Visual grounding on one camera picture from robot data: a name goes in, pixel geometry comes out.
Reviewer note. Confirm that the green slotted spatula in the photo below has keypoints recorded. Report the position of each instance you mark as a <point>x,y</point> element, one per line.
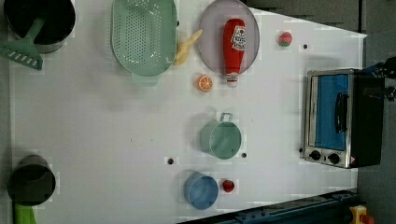
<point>23,51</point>

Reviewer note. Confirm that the black cylindrical container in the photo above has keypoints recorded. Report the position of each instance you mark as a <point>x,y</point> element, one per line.
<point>32,182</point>

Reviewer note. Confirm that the red plush ketchup bottle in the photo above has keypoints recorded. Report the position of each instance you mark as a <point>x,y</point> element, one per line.
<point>234,44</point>

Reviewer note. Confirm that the green metal cup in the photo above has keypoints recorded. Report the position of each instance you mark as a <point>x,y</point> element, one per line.
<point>221,138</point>

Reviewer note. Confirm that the yellow toy banana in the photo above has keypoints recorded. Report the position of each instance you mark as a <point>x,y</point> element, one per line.
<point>183,49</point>

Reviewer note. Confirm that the blue metal rail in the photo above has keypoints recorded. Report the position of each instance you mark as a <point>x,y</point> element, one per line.
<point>329,208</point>

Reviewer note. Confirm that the silver toaster oven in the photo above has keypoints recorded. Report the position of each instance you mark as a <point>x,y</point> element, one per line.
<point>344,112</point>

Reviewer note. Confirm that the orange slice toy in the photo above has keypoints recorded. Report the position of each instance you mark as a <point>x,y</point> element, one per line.
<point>204,83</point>

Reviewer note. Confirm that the green plastic utensil handle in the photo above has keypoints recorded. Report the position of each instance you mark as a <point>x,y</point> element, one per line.
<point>23,214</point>

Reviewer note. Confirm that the green perforated colander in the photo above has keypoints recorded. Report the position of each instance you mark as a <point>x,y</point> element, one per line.
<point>144,38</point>

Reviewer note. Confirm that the yellow red emergency button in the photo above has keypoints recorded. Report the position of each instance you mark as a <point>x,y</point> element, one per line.
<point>360,216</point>

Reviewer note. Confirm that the grey round plate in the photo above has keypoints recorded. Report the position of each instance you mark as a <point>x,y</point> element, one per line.
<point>212,23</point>

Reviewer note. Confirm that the red toy strawberry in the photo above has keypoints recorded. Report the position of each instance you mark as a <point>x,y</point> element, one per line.
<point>228,185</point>

